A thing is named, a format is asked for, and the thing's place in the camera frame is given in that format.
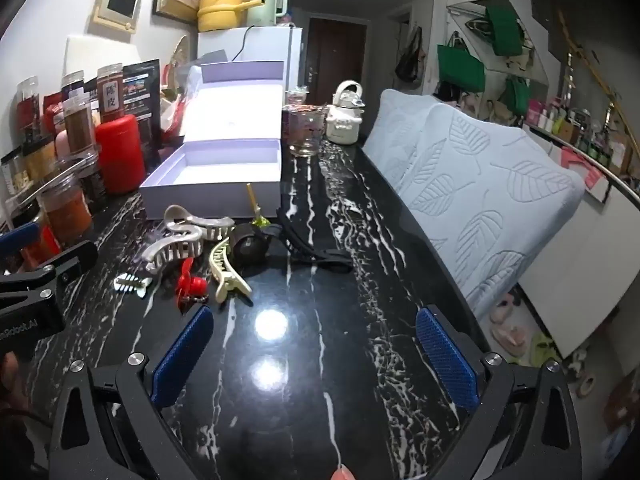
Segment wall intercom panel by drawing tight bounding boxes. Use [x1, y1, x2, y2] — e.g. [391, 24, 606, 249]
[92, 0, 143, 34]

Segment pale green kettle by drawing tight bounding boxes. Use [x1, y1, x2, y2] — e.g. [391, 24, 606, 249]
[247, 0, 290, 29]

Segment glass measuring cup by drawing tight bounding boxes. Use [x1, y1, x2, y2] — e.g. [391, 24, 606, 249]
[281, 104, 327, 159]

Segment cream banana hair clip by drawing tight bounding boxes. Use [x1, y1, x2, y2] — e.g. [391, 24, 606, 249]
[209, 236, 253, 304]

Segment black hanging bag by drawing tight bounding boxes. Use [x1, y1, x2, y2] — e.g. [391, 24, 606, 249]
[394, 26, 427, 84]

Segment lavender gift box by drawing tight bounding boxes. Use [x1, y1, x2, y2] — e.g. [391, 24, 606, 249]
[139, 60, 287, 221]

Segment large green tote bag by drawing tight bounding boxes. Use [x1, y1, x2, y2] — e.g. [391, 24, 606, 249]
[437, 31, 486, 94]

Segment pearl wavy hair claw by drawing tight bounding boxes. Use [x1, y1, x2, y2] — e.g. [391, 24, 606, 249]
[164, 204, 236, 244]

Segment tall jar white label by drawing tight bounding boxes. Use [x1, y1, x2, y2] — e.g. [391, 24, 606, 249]
[96, 63, 125, 126]

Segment green slippers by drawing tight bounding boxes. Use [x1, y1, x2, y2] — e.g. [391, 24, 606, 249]
[529, 332, 562, 367]

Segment red canister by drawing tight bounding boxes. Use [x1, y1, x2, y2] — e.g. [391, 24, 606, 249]
[95, 114, 147, 196]

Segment white teapot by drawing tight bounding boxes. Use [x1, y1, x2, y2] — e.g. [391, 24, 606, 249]
[325, 80, 366, 146]

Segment white fridge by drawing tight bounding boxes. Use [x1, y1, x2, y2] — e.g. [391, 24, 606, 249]
[196, 25, 304, 92]

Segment brown powder jar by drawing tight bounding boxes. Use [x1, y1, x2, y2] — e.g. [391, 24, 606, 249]
[63, 97, 97, 157]

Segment dark wooden door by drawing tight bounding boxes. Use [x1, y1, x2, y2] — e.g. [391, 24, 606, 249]
[305, 17, 369, 107]

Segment clear hair claw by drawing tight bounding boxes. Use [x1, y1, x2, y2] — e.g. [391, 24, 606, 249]
[142, 226, 205, 275]

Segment black hair tie roll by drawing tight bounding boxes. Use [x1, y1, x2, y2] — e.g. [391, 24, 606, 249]
[231, 222, 281, 277]

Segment pink slippers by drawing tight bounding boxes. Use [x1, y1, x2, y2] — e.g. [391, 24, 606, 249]
[489, 291, 529, 357]

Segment red white snack packet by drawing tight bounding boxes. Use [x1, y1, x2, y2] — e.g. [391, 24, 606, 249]
[159, 92, 192, 142]

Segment yellow contents jar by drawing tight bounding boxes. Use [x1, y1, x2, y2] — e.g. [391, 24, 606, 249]
[19, 135, 57, 182]

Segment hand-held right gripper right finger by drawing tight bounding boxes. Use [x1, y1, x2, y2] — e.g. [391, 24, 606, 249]
[416, 306, 583, 480]

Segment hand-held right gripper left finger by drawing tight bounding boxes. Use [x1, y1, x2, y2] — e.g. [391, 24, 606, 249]
[47, 305, 215, 480]

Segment yellow pot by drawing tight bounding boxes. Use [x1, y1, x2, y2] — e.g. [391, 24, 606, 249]
[197, 0, 262, 32]

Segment small green tote bag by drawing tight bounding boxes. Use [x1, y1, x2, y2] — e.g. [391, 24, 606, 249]
[502, 76, 531, 116]

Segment yellow hair stick green ornament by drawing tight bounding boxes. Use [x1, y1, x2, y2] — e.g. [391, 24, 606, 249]
[245, 183, 274, 229]

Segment orange powder jar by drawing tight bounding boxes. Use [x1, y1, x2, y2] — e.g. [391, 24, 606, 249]
[37, 174, 95, 244]

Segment black pouch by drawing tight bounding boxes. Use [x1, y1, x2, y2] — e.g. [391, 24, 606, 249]
[122, 59, 162, 147]

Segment person's left hand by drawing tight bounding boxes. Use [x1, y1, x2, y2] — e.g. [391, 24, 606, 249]
[0, 351, 25, 413]

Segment row of cosmetic bottles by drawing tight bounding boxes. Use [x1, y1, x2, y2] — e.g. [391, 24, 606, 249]
[525, 97, 632, 177]

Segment red bow hair clip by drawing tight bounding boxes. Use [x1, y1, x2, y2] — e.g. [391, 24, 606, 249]
[176, 257, 210, 306]

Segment cardboard box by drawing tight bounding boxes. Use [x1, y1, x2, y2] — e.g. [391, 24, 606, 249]
[606, 131, 635, 177]

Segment dark spice jar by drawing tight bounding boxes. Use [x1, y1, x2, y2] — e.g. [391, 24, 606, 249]
[74, 152, 109, 214]

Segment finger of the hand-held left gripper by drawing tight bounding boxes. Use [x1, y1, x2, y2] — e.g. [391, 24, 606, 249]
[0, 240, 99, 306]
[0, 222, 41, 259]

